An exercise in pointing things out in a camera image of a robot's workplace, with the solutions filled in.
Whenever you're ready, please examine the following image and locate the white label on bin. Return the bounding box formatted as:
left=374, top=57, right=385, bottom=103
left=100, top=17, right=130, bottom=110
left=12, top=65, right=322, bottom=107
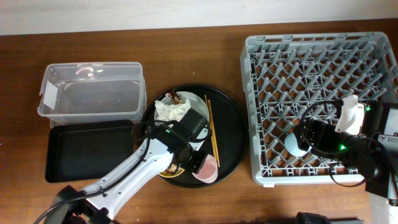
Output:
left=43, top=82, right=58, bottom=110

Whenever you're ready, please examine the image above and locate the pink cup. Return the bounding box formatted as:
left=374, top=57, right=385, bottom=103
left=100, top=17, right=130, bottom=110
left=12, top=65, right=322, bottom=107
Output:
left=192, top=154, right=218, bottom=184

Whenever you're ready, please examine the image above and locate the clear plastic bin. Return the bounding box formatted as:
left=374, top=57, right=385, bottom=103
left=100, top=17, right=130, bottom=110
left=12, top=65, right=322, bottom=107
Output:
left=37, top=62, right=147, bottom=126

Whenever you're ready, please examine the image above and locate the grey dishwasher rack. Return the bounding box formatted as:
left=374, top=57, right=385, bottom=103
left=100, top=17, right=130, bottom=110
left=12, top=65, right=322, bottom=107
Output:
left=240, top=32, right=397, bottom=187

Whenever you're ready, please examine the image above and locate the light blue cup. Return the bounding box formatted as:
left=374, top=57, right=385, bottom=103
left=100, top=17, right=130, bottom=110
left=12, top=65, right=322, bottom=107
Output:
left=284, top=133, right=312, bottom=157

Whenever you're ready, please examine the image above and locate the round black serving tray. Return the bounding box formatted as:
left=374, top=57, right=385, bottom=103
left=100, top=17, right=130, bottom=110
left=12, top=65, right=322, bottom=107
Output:
left=141, top=84, right=249, bottom=189

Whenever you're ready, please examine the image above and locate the black rectangular tray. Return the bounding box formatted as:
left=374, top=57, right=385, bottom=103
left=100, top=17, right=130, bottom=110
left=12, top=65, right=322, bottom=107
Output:
left=45, top=120, right=134, bottom=183

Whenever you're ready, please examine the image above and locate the yellow bowl with scraps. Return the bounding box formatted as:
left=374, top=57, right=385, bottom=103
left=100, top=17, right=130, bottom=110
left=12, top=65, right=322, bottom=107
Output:
left=159, top=164, right=185, bottom=178

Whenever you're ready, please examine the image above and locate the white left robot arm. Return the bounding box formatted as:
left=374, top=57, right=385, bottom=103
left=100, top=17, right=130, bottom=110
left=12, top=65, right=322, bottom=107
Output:
left=36, top=108, right=211, bottom=223

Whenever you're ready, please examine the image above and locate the crumpled white napkin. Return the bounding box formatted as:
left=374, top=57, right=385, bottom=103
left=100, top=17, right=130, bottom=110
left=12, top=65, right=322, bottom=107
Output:
left=154, top=100, right=191, bottom=121

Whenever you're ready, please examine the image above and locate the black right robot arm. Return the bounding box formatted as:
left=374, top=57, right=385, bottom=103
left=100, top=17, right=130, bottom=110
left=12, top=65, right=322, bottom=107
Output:
left=293, top=98, right=397, bottom=223

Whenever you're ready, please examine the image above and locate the wooden chopstick right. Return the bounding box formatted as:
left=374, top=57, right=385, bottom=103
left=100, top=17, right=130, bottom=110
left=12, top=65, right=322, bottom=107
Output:
left=208, top=100, right=220, bottom=167

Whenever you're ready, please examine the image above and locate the black object bottom edge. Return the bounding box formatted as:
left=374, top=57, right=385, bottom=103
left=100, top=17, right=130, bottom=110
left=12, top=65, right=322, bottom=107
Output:
left=294, top=212, right=364, bottom=224

